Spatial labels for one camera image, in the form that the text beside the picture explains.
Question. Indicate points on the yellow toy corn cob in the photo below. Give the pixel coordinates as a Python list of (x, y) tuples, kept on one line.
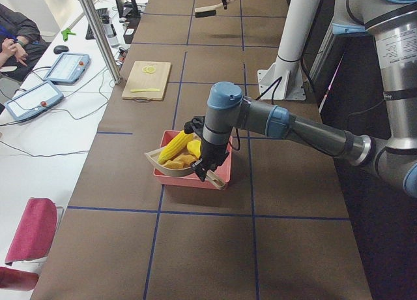
[(174, 147)]

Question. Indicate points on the pink plastic bin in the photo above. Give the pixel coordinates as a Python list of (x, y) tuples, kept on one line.
[(186, 177)]

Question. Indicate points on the far teach pendant tablet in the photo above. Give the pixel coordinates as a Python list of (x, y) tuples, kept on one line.
[(68, 68)]

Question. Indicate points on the tan toy ginger root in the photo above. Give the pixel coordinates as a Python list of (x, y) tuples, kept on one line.
[(180, 162)]

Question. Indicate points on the green plastic clamp tool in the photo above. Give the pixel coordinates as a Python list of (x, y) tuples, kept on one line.
[(66, 33)]

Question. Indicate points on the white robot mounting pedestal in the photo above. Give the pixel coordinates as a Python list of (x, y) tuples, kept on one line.
[(283, 79)]

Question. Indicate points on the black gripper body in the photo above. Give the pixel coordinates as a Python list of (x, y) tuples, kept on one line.
[(211, 154)]

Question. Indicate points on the seated person dark jacket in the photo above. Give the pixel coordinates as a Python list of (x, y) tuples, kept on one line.
[(21, 43)]

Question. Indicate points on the red fabric chair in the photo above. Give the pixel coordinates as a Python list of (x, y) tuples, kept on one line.
[(31, 242)]

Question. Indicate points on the near teach pendant tablet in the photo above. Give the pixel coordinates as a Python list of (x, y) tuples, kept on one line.
[(34, 102)]

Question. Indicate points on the white handled black brush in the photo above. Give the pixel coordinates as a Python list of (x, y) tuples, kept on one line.
[(201, 12)]

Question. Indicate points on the yellow toy potato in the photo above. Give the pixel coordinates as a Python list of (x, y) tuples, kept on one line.
[(194, 148)]

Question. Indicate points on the wooden cutting board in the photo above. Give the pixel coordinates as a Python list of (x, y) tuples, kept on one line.
[(138, 79)]

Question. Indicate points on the yellow plastic toy knife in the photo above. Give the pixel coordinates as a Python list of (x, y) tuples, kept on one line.
[(140, 90)]

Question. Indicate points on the clear water bottle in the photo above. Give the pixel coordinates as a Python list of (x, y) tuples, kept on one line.
[(109, 30)]

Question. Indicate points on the aluminium frame post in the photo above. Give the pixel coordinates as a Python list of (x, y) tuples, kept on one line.
[(100, 37)]

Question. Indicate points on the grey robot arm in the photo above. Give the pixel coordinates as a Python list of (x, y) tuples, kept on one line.
[(393, 25)]

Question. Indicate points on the beige plastic dustpan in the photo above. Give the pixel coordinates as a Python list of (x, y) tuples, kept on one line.
[(180, 173)]

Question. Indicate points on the teach pendant tablet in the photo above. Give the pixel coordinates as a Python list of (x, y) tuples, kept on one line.
[(68, 68), (34, 102)]

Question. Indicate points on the black computer mouse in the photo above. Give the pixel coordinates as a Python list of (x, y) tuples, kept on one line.
[(60, 49)]

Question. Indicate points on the lower toy lemon slice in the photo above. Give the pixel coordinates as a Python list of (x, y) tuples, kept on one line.
[(149, 69)]

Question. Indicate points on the black monitor stand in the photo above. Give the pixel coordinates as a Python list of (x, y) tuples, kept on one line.
[(127, 9)]

